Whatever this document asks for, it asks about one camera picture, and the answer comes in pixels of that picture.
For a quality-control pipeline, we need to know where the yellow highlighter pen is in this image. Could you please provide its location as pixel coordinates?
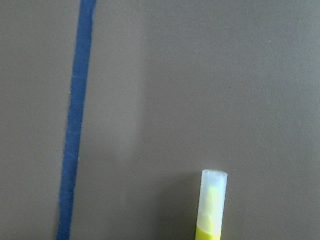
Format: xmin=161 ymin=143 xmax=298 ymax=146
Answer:
xmin=195 ymin=169 xmax=228 ymax=240

